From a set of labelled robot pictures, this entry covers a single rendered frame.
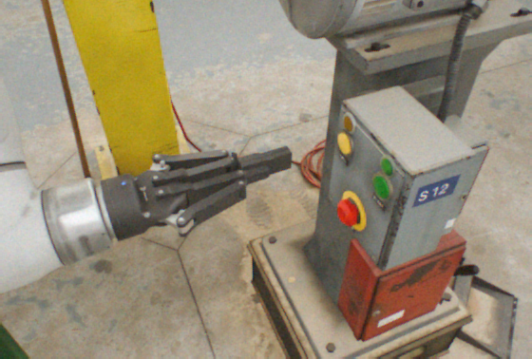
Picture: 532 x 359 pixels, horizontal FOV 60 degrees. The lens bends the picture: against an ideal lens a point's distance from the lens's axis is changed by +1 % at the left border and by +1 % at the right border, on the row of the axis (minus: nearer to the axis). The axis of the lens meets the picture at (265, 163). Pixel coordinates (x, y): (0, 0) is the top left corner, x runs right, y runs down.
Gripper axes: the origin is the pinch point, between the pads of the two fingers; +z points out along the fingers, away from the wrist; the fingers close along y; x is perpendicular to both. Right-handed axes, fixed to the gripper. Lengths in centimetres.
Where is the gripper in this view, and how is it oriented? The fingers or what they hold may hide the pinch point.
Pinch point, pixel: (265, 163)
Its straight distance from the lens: 60.1
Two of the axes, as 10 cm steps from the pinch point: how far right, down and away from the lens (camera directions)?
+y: 4.0, 6.4, -6.6
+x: 0.0, -7.2, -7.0
